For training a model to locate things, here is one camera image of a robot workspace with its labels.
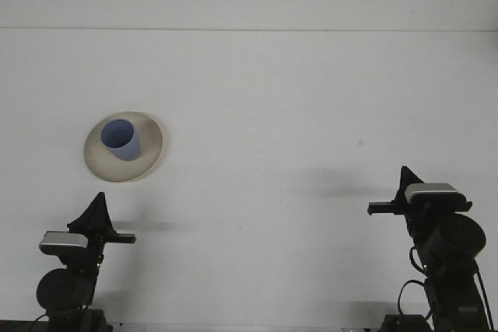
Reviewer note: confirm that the pale round plate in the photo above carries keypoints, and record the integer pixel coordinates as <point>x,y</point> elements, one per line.
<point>116,170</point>

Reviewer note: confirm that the pale blue cup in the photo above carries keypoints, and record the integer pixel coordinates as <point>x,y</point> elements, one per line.
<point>126,151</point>

